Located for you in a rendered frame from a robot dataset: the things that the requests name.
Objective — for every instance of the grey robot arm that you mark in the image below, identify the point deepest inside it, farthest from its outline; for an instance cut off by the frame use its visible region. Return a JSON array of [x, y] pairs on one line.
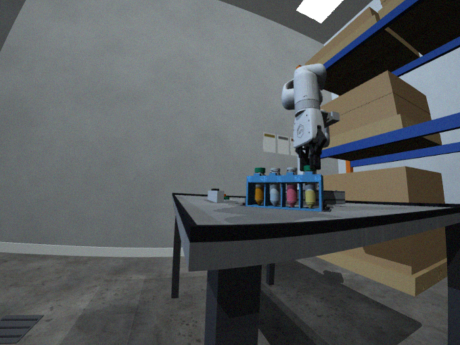
[[303, 92]]

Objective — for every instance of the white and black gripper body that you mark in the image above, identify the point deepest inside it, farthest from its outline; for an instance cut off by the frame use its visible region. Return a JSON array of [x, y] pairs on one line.
[[305, 126]]

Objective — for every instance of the black table edge trim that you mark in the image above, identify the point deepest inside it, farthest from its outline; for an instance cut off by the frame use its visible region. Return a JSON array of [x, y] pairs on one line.
[[227, 233]]

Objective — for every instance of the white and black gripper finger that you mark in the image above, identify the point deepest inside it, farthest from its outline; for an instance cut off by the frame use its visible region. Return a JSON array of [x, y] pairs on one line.
[[304, 160], [315, 149]]

